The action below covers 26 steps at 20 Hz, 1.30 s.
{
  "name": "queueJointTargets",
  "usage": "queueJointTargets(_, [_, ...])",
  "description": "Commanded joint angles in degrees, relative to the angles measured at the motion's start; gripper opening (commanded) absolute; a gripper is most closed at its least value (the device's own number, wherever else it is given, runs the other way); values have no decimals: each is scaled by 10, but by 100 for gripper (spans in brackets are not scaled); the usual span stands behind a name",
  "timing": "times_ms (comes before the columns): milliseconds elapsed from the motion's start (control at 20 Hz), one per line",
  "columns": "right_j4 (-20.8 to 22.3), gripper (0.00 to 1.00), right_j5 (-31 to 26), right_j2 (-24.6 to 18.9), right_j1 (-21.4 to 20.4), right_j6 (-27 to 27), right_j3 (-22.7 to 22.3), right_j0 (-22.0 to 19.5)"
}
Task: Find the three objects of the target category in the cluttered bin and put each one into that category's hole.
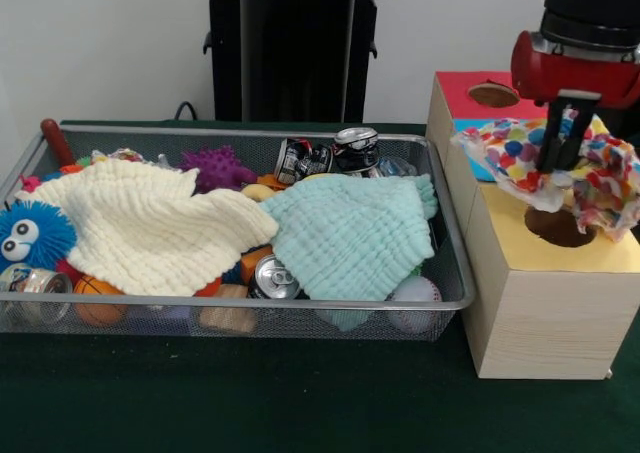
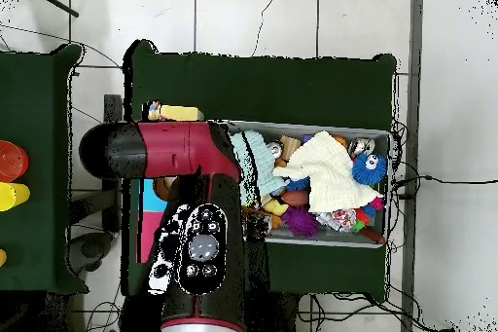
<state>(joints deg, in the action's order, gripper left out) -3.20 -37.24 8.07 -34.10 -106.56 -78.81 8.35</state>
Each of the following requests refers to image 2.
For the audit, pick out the colourful polka dot cloth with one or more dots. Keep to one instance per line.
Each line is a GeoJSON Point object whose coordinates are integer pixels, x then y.
{"type": "Point", "coordinates": [154, 110]}

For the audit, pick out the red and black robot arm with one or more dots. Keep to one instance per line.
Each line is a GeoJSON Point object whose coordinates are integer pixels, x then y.
{"type": "Point", "coordinates": [175, 149]}

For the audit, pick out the wooden box with three holes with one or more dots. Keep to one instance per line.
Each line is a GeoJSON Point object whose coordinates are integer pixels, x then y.
{"type": "Point", "coordinates": [183, 113]}

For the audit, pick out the shallow clear mesh bin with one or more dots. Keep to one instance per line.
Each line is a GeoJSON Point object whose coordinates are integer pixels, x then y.
{"type": "Point", "coordinates": [334, 238]}

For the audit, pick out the mint waffle cloth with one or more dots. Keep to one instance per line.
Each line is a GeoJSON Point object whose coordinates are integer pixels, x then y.
{"type": "Point", "coordinates": [264, 168]}

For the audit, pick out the silver drink can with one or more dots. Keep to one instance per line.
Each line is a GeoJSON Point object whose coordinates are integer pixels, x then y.
{"type": "Point", "coordinates": [275, 149]}

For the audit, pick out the plain wooden block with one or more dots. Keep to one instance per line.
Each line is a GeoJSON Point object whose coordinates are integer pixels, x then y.
{"type": "Point", "coordinates": [291, 145]}

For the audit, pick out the purple spiky toy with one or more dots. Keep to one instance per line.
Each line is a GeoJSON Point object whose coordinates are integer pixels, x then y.
{"type": "Point", "coordinates": [300, 223]}

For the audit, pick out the dark green table cloth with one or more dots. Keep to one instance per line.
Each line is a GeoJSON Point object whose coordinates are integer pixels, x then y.
{"type": "Point", "coordinates": [272, 86]}

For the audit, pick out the cream waffle cloth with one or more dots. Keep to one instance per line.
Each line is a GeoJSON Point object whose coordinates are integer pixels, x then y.
{"type": "Point", "coordinates": [330, 176]}

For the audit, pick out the small orange basketball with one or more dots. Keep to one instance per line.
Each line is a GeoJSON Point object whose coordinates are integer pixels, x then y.
{"type": "Point", "coordinates": [340, 141]}

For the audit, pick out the labelled tin can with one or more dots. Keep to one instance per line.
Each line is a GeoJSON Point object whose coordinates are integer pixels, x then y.
{"type": "Point", "coordinates": [360, 146]}

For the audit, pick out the blue spiky ball with eyes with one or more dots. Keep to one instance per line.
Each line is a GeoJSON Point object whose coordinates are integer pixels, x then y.
{"type": "Point", "coordinates": [365, 173]}

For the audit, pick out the black upright stand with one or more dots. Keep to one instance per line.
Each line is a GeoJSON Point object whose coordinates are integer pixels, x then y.
{"type": "Point", "coordinates": [113, 207]}

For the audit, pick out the grey round base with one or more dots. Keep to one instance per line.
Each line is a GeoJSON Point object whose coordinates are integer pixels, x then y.
{"type": "Point", "coordinates": [91, 248]}

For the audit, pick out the neighbouring green covered table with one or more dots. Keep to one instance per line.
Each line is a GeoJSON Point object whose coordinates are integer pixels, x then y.
{"type": "Point", "coordinates": [35, 94]}

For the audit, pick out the red plastic cup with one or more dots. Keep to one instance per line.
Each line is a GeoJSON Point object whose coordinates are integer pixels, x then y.
{"type": "Point", "coordinates": [11, 160]}

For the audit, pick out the yellow plastic cup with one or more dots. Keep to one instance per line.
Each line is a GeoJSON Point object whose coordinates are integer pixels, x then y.
{"type": "Point", "coordinates": [13, 195]}

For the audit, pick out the dark tripod leg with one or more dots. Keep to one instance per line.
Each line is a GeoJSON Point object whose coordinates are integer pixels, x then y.
{"type": "Point", "coordinates": [58, 3]}

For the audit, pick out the small yellow object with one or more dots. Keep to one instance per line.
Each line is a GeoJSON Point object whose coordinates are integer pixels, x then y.
{"type": "Point", "coordinates": [2, 258]}

